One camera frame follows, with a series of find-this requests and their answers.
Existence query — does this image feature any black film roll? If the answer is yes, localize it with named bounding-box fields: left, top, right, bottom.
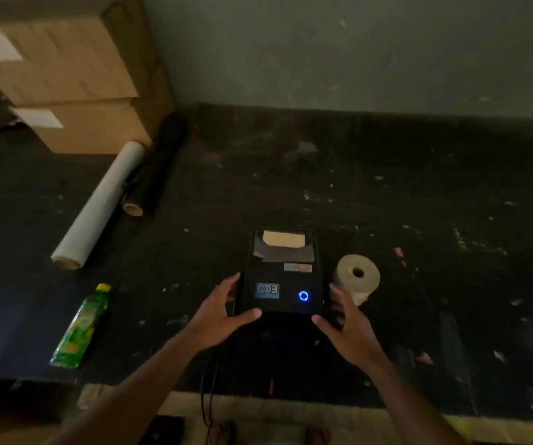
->
left=121, top=113, right=186, bottom=218

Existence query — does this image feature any green drink bottle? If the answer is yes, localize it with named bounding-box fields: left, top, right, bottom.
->
left=49, top=283, right=111, bottom=370

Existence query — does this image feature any large cardboard box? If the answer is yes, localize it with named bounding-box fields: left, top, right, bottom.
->
left=0, top=0, right=174, bottom=107

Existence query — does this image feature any white film roll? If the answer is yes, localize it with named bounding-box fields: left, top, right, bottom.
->
left=51, top=141, right=146, bottom=270

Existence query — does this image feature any person's left hand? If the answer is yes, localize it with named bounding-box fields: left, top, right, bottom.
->
left=180, top=272, right=263, bottom=355

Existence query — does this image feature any person's right forearm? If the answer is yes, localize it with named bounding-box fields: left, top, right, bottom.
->
left=363, top=354, right=471, bottom=445

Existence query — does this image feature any person's left forearm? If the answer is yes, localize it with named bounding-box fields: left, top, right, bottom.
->
left=46, top=336, right=202, bottom=445

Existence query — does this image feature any person's right foot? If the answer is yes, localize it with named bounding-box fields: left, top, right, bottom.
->
left=305, top=426, right=332, bottom=445

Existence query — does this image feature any person's right hand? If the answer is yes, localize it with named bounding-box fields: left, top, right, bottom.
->
left=311, top=283, right=390, bottom=369

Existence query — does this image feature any white label paper roll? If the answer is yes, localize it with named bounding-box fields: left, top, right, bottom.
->
left=332, top=253, right=381, bottom=307

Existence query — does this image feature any cardboard box with white label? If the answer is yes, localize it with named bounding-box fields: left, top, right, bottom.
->
left=10, top=64, right=176, bottom=155

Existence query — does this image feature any black printer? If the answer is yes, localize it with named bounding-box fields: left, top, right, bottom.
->
left=234, top=228, right=325, bottom=320

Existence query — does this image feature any black printer cable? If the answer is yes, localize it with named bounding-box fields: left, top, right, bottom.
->
left=200, top=342, right=226, bottom=445

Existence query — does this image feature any person's left foot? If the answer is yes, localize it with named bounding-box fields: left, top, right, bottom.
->
left=210, top=420, right=237, bottom=445

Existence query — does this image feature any black object under table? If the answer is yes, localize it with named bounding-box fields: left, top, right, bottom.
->
left=138, top=415, right=185, bottom=445

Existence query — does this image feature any person's foot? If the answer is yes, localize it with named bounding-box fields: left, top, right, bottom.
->
left=305, top=426, right=332, bottom=445
left=210, top=420, right=237, bottom=445

